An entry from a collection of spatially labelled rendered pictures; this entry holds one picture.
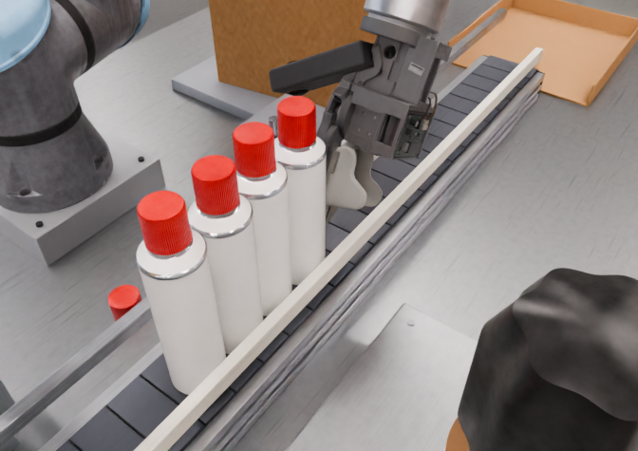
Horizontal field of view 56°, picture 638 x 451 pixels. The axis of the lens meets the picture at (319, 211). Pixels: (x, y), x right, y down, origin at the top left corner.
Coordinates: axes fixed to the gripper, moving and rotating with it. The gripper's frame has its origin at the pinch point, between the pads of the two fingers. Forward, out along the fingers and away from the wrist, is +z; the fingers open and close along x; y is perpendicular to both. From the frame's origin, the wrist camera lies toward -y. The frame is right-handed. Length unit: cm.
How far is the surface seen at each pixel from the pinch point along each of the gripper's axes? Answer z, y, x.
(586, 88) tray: -22, 11, 58
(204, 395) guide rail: 12.7, 4.5, -18.1
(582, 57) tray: -27, 7, 67
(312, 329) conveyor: 9.6, 6.0, -5.1
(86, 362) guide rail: 11.2, -2.5, -24.7
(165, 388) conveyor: 15.9, -0.6, -16.7
